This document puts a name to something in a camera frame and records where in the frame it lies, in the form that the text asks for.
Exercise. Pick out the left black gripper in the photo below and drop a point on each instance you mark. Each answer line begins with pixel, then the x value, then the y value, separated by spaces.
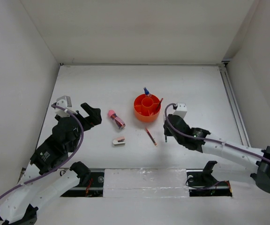
pixel 94 118

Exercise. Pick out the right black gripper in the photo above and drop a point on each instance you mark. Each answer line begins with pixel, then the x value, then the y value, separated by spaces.
pixel 167 131

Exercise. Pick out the red and white pen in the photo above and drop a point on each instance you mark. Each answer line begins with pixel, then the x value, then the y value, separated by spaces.
pixel 159 105

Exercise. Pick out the orange red pen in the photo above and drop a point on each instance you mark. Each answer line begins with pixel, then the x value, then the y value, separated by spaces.
pixel 150 136

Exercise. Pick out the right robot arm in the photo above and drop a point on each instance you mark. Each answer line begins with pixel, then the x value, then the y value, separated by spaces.
pixel 256 161

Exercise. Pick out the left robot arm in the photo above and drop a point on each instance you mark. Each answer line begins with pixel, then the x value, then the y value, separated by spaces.
pixel 21 204

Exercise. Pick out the pink-capped clear tube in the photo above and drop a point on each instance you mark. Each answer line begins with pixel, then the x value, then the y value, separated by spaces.
pixel 116 119

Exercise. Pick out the orange round desk organizer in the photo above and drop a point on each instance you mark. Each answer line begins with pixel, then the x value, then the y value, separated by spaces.
pixel 146 108

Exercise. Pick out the pink white mini stapler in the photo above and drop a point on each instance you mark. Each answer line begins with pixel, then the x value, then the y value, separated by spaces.
pixel 120 141

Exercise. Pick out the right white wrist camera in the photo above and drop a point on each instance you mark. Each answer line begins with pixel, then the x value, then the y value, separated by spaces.
pixel 180 109

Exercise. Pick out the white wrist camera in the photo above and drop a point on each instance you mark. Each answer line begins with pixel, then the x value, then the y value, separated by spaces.
pixel 180 109
pixel 65 103

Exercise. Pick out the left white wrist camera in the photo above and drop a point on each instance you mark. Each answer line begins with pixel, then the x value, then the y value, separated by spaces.
pixel 65 103

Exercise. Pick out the black front mounting rail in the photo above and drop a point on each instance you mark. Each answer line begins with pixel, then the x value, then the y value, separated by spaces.
pixel 94 188

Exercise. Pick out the aluminium side rail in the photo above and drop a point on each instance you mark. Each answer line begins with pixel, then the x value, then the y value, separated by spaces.
pixel 233 103

